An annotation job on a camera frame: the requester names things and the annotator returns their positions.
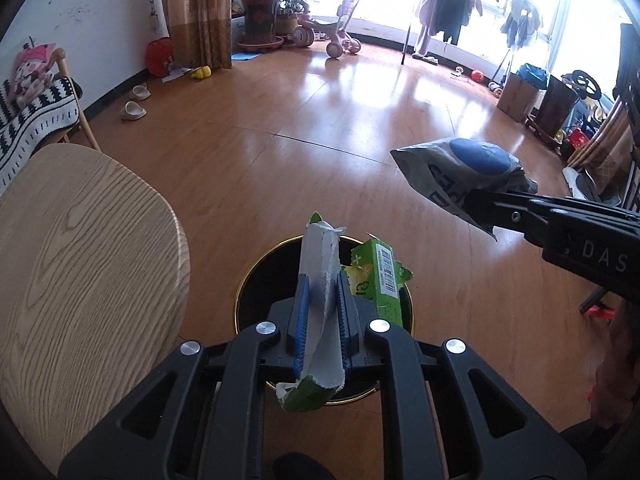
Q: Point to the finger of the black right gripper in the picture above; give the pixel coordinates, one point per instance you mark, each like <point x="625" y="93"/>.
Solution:
<point x="539" y="218"/>

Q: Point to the green torn carton wrapper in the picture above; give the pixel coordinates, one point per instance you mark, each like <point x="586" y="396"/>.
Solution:
<point x="318" y="360"/>

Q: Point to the beige slipper near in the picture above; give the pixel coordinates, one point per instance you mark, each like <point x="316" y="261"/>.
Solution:
<point x="132" y="111"/>

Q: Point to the pink kids tricycle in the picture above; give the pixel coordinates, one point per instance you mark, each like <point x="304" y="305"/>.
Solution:
<point x="339" y="40"/>

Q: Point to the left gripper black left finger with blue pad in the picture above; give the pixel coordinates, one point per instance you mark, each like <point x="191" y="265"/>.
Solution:
<point x="197" y="415"/>

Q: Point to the brown curtain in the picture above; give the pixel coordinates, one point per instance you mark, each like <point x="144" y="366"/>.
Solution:
<point x="200" y="32"/>

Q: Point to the grey blue snack bag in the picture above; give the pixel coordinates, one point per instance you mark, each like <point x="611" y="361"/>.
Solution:
<point x="446" y="171"/>

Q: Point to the red bag by wall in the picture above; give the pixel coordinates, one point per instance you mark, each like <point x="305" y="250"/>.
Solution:
<point x="159" y="56"/>

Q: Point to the beige slipper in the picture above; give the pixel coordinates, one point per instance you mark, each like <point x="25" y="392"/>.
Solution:
<point x="132" y="111"/>
<point x="140" y="92"/>

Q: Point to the black trash bin gold rim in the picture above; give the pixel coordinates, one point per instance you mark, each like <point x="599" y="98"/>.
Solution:
<point x="273" y="277"/>

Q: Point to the pink stuffed doll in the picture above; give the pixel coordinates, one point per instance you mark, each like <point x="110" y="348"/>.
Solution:
<point x="31" y="73"/>

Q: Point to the clothes drying rack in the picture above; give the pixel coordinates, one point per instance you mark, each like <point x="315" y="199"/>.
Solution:
<point x="483" y="35"/>

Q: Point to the striped black white sofa blanket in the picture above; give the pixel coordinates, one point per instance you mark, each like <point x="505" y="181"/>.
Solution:
<point x="23" y="130"/>

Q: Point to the person right hand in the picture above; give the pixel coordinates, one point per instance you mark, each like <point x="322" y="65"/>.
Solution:
<point x="617" y="376"/>

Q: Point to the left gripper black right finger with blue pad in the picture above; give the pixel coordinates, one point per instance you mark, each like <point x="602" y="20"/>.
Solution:
<point x="446" y="413"/>

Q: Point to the large potted plant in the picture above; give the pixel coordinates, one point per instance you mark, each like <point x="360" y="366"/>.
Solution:
<point x="269" y="24"/>

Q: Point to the beige slipper far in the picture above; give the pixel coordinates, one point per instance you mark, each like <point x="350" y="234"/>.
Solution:
<point x="140" y="92"/>

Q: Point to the brown cardboard box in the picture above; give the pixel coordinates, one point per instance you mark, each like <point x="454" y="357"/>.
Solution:
<point x="518" y="98"/>

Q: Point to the dark wooden bin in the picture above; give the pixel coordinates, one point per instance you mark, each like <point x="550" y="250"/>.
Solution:
<point x="558" y="102"/>

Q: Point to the red ball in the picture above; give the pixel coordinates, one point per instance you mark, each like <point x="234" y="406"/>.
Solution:
<point x="477" y="76"/>

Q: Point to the yellow toy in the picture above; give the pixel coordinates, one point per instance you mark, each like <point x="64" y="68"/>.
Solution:
<point x="201" y="72"/>

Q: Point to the green juice carton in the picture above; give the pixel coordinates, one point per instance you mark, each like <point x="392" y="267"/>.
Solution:
<point x="376" y="275"/>

